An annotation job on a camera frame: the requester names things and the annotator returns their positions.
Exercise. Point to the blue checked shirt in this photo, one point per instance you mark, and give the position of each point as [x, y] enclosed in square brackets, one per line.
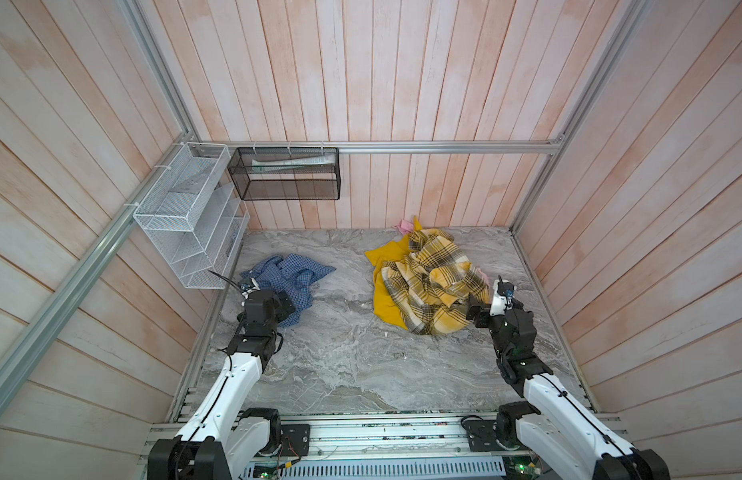
[294, 275]

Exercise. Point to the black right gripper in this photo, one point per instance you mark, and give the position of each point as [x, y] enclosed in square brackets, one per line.
[483, 313]

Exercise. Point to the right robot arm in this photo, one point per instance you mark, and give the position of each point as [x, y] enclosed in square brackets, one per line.
[549, 420]

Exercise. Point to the yellow plaid cloth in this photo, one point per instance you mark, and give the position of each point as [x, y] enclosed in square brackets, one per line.
[423, 283]

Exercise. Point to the aluminium wall frame rail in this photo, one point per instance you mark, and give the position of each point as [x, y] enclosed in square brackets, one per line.
[84, 119]

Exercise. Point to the black wire mesh basket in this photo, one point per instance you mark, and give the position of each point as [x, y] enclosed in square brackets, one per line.
[283, 186]

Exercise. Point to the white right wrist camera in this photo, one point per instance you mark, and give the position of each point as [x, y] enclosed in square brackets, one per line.
[503, 295]

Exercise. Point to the paper sheet in basket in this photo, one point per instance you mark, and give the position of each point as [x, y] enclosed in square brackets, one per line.
[300, 164]

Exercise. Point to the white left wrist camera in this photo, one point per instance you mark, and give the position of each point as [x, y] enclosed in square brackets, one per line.
[247, 287]

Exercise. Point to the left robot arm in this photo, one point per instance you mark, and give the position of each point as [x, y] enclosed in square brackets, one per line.
[220, 439]

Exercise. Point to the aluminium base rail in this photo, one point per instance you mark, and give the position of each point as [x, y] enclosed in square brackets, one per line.
[375, 446]

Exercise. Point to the white wire mesh shelf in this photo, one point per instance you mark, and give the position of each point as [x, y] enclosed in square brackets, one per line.
[194, 217]

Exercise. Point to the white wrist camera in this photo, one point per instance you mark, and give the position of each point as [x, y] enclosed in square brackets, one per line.
[503, 295]
[247, 287]

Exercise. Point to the pink cloth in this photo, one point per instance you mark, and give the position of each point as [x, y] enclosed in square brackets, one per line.
[405, 227]

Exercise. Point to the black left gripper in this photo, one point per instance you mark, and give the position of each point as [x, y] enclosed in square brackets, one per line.
[283, 312]

